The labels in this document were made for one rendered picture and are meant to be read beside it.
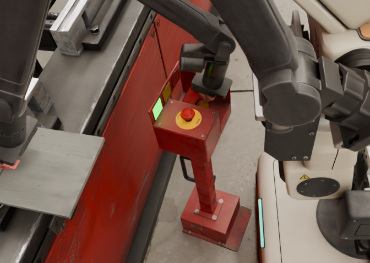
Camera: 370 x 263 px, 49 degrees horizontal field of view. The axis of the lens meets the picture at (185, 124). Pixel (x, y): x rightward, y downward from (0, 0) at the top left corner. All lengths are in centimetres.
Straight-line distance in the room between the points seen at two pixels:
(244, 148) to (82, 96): 106
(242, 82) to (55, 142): 151
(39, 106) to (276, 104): 71
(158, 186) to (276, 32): 145
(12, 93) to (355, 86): 48
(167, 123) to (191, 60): 20
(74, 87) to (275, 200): 83
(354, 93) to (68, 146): 56
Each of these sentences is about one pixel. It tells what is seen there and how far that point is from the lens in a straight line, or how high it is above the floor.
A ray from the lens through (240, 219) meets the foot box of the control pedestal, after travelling 181.
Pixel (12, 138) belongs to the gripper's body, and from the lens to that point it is 78.
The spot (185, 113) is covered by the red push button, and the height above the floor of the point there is 81.
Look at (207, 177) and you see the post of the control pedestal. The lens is 144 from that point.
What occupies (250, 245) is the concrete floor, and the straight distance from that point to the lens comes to 178.
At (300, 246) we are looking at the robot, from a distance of 149.
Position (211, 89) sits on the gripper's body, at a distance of 112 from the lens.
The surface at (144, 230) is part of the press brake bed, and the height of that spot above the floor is 5.
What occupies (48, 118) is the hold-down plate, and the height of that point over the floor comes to 90.
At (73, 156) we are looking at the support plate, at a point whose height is 100.
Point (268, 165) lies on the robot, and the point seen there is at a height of 28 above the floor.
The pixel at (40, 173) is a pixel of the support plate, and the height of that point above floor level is 100.
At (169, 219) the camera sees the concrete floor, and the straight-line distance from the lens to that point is 185.
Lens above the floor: 167
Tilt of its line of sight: 53 degrees down
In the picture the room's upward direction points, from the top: 11 degrees counter-clockwise
